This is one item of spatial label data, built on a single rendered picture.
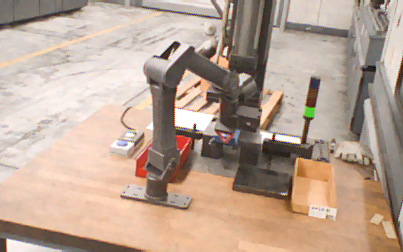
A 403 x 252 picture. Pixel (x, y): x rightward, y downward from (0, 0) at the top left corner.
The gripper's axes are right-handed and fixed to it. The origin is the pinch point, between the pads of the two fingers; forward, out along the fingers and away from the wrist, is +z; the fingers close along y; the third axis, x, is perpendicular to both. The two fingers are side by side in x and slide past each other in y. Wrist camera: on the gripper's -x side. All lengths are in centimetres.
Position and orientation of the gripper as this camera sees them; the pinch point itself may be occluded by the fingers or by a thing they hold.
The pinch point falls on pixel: (225, 137)
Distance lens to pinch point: 170.3
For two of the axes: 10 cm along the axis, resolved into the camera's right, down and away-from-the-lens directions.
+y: 2.4, -7.3, 6.4
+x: -9.7, -1.9, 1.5
